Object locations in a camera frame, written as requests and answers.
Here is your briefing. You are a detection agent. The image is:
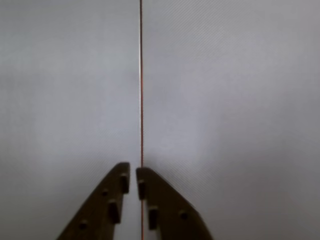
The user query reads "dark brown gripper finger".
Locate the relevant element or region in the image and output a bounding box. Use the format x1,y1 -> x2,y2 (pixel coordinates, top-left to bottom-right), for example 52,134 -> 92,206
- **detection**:
136,167 -> 215,240
56,162 -> 131,240

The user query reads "grey table mat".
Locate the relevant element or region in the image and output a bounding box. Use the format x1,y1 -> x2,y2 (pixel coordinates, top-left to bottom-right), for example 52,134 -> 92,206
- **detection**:
0,0 -> 141,240
141,0 -> 320,240

